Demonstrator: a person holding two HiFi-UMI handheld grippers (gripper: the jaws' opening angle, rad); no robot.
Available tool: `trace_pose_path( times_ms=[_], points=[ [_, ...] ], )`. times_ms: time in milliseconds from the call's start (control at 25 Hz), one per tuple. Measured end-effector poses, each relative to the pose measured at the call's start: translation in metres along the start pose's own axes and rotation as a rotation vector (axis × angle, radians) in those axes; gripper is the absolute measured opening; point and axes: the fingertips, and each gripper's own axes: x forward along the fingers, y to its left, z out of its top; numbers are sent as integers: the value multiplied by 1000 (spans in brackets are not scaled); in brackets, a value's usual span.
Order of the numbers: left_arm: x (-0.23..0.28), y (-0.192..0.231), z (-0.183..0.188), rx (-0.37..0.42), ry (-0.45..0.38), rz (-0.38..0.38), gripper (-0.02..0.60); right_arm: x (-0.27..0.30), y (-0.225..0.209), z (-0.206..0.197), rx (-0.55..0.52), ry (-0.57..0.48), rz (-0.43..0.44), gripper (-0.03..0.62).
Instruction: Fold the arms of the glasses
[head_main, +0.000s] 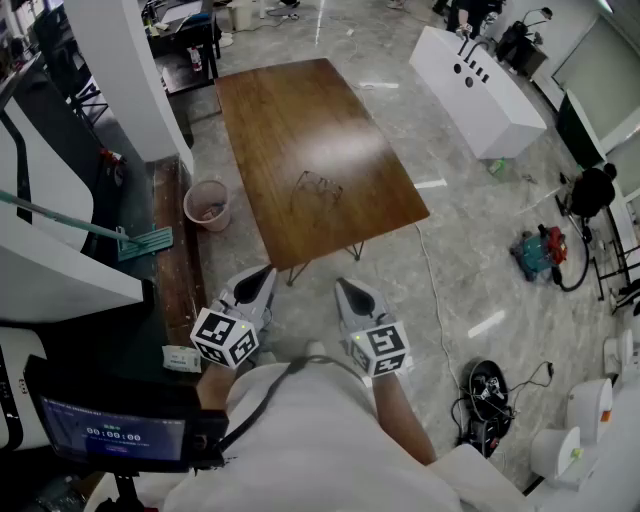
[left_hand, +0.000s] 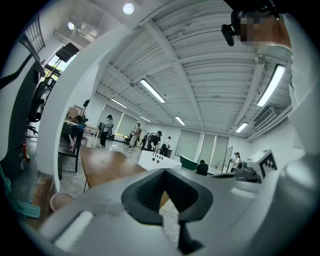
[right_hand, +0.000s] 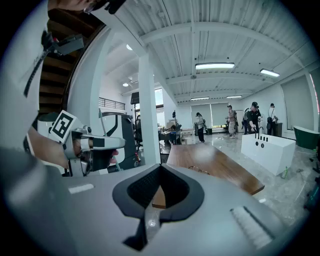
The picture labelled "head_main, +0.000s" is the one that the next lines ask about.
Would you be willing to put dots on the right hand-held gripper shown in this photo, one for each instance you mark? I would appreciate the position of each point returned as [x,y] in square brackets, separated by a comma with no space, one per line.
[382,347]

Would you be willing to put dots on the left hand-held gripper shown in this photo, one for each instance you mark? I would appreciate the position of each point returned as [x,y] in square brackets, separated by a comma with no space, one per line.
[220,332]

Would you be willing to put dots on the transparent plastic bag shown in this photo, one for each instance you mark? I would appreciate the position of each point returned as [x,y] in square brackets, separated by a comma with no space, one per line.
[303,173]

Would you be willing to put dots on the person's right forearm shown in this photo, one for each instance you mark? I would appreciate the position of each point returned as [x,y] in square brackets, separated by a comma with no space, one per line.
[402,420]

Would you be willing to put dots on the person's left forearm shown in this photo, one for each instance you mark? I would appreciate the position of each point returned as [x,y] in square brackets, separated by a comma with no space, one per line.
[212,387]

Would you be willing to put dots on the black hairpin table leg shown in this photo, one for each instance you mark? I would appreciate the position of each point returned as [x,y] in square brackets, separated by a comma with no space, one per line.
[295,275]
[357,250]

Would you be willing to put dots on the person's white shoe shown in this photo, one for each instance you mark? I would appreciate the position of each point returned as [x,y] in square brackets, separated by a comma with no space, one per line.
[315,347]

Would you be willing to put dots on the wooden ledge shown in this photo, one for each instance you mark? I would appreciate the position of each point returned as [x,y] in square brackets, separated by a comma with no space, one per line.
[175,260]

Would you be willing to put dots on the pink waste basket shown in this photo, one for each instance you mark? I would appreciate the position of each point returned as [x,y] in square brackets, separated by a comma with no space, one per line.
[207,220]

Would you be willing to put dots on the white tissue packet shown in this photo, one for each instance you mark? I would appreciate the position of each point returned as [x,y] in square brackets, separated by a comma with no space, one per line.
[181,357]

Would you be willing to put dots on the green flat mop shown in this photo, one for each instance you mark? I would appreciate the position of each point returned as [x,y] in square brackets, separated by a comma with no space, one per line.
[145,245]

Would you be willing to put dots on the person's white shirt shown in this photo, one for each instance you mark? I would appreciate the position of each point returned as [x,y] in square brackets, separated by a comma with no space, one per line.
[320,440]

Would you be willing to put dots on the red and green vacuum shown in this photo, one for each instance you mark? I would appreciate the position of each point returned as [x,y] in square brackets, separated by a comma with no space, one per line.
[540,252]

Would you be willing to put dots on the black timer screen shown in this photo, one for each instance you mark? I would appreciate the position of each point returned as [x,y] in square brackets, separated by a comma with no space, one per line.
[115,435]

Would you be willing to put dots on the green bottle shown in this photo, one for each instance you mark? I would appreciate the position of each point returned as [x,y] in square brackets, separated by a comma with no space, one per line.
[496,166]

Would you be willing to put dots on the small red object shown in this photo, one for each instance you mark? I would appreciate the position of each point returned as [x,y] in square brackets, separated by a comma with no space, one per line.
[111,155]

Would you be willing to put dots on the white machine housing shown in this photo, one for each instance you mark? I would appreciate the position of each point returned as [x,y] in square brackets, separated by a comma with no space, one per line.
[45,200]

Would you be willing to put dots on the black screen stand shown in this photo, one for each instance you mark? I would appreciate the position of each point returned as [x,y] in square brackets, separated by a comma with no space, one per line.
[127,492]

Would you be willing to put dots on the white counter cabinet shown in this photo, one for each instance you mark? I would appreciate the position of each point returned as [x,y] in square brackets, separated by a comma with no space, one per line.
[492,107]

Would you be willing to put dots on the white cylinder unit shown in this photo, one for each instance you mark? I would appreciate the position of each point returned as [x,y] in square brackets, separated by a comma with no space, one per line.
[617,352]
[552,452]
[590,407]

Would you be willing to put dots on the red fire extinguisher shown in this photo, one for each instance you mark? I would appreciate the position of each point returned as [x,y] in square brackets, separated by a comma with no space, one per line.
[196,59]

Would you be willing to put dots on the white pillar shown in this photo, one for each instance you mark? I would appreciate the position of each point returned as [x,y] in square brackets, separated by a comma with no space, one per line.
[135,80]

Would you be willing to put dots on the black tripod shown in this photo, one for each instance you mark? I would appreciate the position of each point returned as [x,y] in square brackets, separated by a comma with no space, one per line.
[87,102]

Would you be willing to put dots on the black metal rack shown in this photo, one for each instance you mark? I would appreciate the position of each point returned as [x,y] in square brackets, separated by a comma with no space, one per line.
[617,260]

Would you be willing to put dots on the dark desk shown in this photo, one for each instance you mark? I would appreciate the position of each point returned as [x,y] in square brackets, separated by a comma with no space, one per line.
[187,40]

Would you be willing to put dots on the dark green board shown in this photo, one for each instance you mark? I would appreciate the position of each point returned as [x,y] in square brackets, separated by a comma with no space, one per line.
[577,130]

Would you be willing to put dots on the black faucet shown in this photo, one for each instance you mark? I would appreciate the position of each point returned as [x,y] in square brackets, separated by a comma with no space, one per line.
[472,49]

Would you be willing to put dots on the white bin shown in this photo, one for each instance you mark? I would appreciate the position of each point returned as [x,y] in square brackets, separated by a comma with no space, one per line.
[241,15]

